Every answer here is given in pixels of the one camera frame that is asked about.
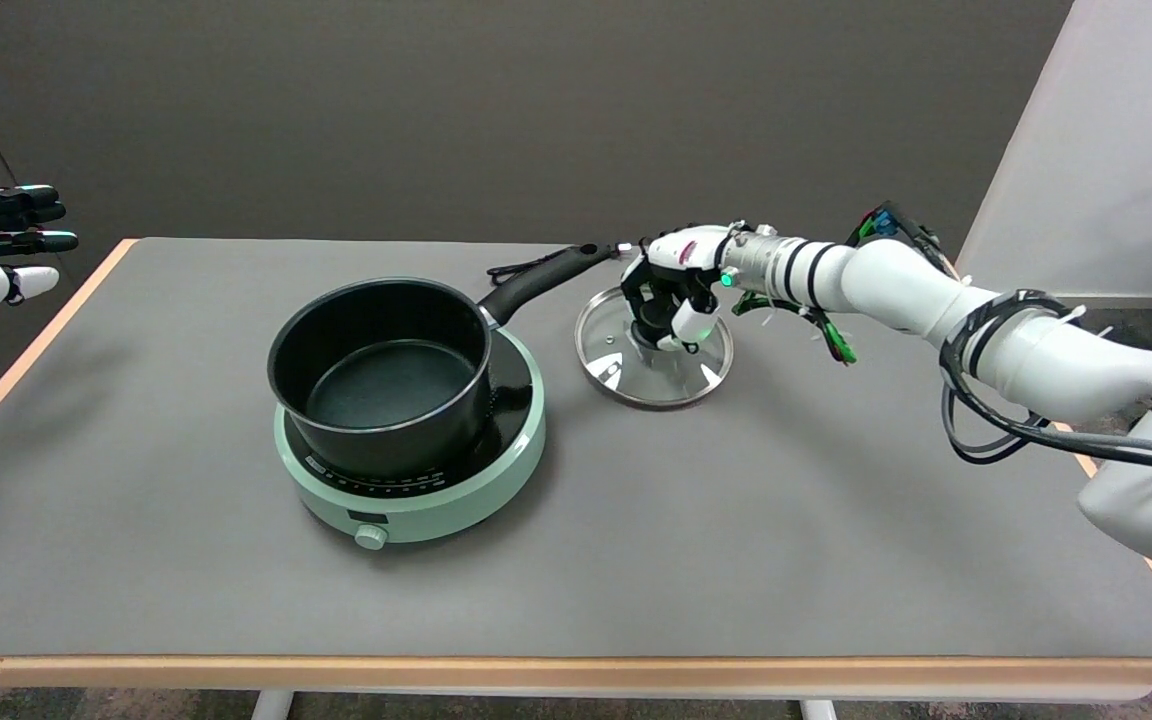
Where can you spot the glass pot lid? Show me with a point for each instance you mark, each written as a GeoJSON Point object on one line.
{"type": "Point", "coordinates": [654, 365]}

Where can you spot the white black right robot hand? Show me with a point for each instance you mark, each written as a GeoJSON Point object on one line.
{"type": "Point", "coordinates": [681, 285]}

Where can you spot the grey table mat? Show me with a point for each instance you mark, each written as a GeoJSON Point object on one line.
{"type": "Point", "coordinates": [736, 500]}

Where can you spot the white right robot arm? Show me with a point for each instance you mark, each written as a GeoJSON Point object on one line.
{"type": "Point", "coordinates": [986, 330]}

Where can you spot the white partition panel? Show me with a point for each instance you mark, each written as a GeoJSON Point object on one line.
{"type": "Point", "coordinates": [1116, 120]}

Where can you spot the mint green induction cooker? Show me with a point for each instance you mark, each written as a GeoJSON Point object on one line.
{"type": "Point", "coordinates": [496, 450]}

